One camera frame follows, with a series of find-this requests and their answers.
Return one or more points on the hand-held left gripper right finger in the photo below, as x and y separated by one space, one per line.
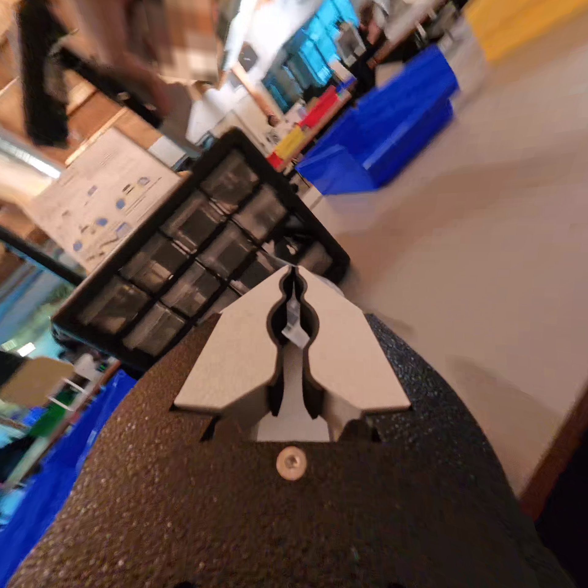
353 363

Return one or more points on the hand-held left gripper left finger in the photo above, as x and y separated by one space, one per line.
234 358

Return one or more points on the small clear plastic bag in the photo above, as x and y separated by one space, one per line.
294 328

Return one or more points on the black drawer organizer cabinet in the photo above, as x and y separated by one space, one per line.
183 257

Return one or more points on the brown cardboard piece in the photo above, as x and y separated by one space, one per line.
34 379

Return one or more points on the printed instruction sheet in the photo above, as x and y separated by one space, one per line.
105 193

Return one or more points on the blue plastic crate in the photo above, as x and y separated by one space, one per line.
55 468

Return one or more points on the row of red yellow bins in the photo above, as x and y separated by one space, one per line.
303 128

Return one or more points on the blue plastic storage bin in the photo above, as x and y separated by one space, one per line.
395 124

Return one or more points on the yellow plastic bin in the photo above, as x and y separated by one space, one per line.
519 27

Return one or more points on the silver ventilation duct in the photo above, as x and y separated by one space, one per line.
23 170

